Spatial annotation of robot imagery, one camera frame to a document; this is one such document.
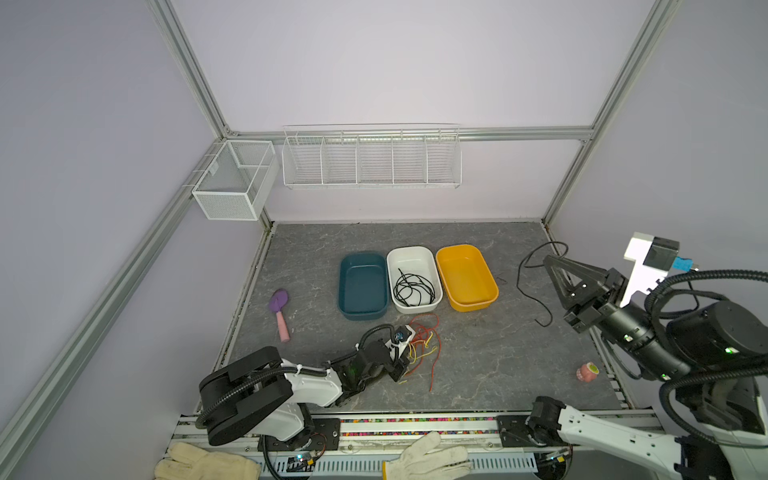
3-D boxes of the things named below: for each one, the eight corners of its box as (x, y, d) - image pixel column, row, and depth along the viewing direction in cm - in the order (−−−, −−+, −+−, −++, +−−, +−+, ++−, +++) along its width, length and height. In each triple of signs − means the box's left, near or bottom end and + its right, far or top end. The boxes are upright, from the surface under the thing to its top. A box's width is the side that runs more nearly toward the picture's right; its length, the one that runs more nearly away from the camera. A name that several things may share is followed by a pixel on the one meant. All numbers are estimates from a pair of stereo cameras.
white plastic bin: (386, 314, 97) (386, 304, 92) (388, 255, 113) (387, 244, 108) (441, 314, 97) (443, 304, 92) (435, 255, 113) (437, 244, 108)
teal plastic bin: (335, 322, 96) (332, 312, 91) (344, 260, 111) (341, 250, 107) (388, 322, 96) (387, 312, 91) (389, 260, 111) (388, 250, 107)
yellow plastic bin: (450, 316, 97) (453, 307, 92) (432, 259, 112) (433, 248, 107) (499, 308, 99) (504, 298, 94) (474, 253, 114) (478, 242, 109)
